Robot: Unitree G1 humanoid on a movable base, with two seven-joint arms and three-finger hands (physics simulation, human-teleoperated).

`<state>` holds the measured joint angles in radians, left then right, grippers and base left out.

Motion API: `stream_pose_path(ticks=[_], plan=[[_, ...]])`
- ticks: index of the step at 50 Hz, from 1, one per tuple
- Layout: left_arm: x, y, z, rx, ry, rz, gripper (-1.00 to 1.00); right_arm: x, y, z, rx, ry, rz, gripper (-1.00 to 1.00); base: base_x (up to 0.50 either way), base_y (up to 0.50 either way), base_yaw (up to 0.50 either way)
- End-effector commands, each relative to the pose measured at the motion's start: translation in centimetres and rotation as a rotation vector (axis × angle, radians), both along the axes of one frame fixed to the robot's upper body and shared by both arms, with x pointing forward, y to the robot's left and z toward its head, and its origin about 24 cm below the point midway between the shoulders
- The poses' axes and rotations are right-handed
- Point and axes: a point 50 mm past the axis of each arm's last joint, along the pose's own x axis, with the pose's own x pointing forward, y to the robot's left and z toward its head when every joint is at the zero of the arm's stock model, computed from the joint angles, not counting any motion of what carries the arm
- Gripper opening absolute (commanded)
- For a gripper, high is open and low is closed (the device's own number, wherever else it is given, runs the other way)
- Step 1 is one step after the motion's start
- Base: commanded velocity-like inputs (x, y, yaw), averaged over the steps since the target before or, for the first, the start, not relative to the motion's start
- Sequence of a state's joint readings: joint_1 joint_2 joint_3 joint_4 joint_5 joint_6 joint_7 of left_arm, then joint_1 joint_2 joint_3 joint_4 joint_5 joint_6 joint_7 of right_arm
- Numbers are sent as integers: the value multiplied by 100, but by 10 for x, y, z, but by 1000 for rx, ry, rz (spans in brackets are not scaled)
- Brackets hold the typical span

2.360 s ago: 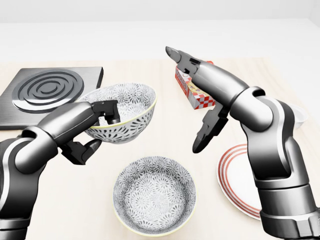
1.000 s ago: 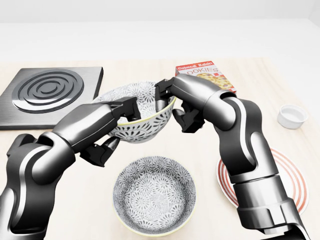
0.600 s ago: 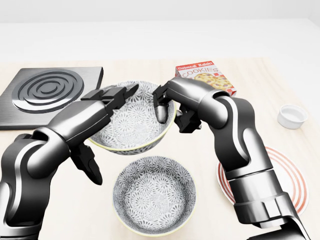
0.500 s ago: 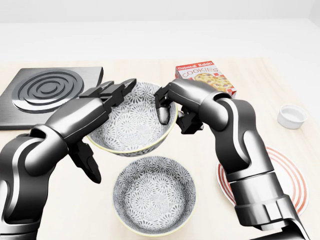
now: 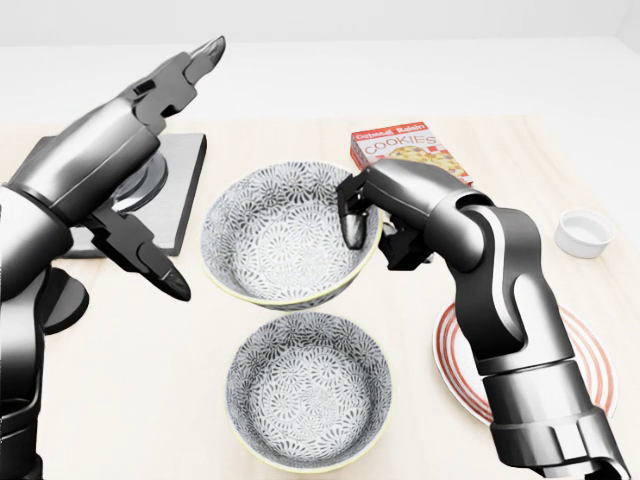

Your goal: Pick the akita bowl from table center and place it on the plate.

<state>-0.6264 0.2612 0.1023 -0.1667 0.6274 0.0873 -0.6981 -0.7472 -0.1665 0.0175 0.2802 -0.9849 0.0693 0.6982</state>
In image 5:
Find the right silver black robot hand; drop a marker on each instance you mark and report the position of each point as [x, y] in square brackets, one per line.
[407, 192]

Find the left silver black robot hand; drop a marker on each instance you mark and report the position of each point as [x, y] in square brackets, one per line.
[95, 150]

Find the patterned black white bowl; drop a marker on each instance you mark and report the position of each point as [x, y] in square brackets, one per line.
[280, 240]
[307, 390]

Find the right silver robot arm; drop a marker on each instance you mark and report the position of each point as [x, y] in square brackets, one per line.
[520, 360]

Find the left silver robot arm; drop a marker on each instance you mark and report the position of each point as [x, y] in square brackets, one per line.
[22, 280]

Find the flat dark stove plate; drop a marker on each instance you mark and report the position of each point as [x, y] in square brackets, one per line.
[182, 175]

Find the white plate with red rings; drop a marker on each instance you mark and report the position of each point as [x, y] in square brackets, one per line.
[592, 365]

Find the red cookies box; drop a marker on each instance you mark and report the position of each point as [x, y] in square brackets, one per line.
[400, 145]

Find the small white ramekin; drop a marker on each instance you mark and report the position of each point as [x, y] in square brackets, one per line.
[585, 234]

